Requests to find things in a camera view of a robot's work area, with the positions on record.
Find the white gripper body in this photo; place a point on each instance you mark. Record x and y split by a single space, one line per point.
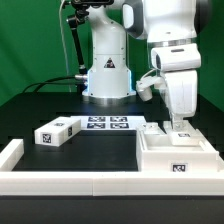
181 93

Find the white cabinet top block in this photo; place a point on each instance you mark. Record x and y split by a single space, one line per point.
58 131

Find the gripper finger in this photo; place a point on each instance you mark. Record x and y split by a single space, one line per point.
176 123

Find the white U-shaped border frame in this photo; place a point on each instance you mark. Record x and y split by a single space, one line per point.
27 183

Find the white marker base plate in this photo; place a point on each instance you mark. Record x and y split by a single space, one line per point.
111 122

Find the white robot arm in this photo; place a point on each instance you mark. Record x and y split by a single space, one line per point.
154 47

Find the white cabinet body box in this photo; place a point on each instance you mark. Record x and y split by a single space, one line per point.
155 153

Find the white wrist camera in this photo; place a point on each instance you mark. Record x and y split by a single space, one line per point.
143 86

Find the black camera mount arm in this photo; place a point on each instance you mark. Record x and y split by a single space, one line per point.
78 18

